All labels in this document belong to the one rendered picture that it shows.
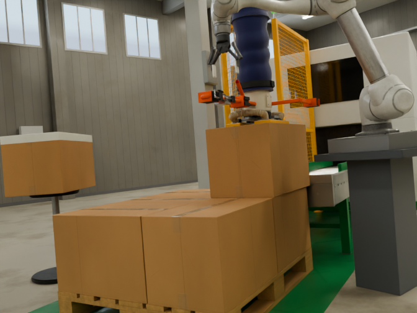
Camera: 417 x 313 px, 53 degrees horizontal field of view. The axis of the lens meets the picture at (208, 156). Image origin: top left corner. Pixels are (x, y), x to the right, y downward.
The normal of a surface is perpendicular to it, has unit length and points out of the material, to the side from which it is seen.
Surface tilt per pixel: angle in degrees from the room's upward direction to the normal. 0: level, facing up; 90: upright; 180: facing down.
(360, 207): 90
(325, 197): 90
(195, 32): 90
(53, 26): 90
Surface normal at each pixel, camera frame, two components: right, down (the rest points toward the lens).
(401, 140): 0.63, -0.04
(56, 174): -0.08, 0.01
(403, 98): 0.11, 0.12
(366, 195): -0.77, 0.06
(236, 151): -0.53, 0.04
